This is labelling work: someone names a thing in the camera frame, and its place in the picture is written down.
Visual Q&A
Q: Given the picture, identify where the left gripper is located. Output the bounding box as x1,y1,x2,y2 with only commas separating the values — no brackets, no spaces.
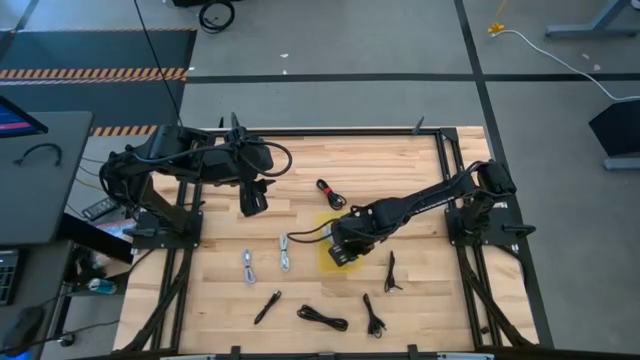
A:
238,177,277,218

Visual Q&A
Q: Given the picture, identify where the black USB-C cable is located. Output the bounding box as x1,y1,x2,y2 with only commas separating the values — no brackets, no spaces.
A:
361,292,388,340
383,250,405,294

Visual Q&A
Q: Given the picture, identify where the black cable with red tie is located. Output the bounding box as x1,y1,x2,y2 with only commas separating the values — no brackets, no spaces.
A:
315,178,348,212

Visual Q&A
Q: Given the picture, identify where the white braided USB-C cable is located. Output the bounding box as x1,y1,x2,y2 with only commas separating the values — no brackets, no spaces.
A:
278,232,292,273

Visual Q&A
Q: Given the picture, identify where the thick black cable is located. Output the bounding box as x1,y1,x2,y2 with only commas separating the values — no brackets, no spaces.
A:
296,304,350,333

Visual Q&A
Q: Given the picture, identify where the lilac-white braided USB-C cable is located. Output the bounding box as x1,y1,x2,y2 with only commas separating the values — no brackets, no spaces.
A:
241,248,258,286

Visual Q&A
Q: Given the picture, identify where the short straight black cable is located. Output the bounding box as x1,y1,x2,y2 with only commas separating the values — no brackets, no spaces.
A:
252,289,283,326

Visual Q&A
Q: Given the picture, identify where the yellow plastic tray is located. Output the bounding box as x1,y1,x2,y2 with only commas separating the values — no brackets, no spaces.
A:
314,211,366,275

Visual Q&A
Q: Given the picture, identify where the black power adapter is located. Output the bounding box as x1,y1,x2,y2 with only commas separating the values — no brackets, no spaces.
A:
80,195,122,222

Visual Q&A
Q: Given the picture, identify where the blue bottle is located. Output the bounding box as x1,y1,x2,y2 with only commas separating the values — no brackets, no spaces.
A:
86,277,119,296

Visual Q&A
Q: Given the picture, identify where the hazard-striped floor mat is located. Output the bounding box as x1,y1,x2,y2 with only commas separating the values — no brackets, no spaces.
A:
0,27,198,138

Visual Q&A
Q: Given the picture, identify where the dark grey desk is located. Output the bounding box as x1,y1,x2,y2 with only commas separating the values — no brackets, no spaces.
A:
0,110,95,246

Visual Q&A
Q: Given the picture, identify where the dark keyboard desk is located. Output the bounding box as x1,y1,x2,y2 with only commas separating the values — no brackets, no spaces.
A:
0,239,76,360

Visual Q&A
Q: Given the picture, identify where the computer monitor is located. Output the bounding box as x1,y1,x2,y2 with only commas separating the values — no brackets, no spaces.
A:
0,94,50,140

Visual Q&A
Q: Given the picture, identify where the black keyboard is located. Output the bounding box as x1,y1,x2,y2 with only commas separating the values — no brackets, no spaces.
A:
0,249,21,307

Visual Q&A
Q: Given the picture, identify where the black computer mouse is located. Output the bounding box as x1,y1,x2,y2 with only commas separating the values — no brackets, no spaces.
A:
2,305,46,351

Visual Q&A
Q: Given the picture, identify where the black panel stand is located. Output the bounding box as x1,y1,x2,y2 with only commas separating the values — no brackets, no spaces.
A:
588,98,640,172

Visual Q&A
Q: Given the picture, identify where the workbench with grey legs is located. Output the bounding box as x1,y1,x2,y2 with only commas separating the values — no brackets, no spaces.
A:
544,0,640,40

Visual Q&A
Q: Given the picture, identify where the black aluminium table frame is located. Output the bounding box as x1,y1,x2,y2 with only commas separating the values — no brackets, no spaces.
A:
119,126,540,360

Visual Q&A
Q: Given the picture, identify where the coiled black floor cable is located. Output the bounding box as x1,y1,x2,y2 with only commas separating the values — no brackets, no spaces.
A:
198,0,236,35

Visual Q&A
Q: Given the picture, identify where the thin taut black cable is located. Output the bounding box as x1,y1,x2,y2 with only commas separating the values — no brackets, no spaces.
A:
133,0,184,126

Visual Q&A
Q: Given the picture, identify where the yellow floor wire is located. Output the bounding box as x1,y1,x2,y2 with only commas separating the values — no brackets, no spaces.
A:
73,177,104,194

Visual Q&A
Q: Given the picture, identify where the curved black cable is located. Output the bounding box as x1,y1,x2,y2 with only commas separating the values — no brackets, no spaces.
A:
12,142,64,168

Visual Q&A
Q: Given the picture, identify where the yellow hanging power cord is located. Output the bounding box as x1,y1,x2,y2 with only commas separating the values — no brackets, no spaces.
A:
487,0,509,37

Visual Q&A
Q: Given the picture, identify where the white floor cable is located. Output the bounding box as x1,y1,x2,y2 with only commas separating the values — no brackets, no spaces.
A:
497,28,640,103

